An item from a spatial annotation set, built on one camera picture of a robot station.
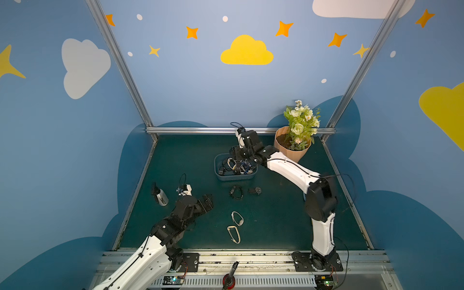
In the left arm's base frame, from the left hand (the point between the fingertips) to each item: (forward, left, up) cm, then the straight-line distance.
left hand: (210, 199), depth 80 cm
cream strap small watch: (+27, -7, -9) cm, 29 cm away
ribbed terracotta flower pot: (+31, -41, +3) cm, 52 cm away
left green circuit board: (-30, +13, -12) cm, 35 cm away
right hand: (+25, -12, +7) cm, 29 cm away
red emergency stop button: (-31, -11, -2) cm, 33 cm away
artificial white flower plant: (+34, -45, +16) cm, 58 cm away
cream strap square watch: (-14, -10, -11) cm, 21 cm away
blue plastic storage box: (+28, -1, -9) cm, 29 cm away
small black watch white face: (+20, -3, -8) cm, 22 cm away
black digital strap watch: (+9, -10, -10) cm, 16 cm away
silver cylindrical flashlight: (+2, +24, -5) cm, 25 cm away
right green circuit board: (-29, -48, -12) cm, 57 cm away
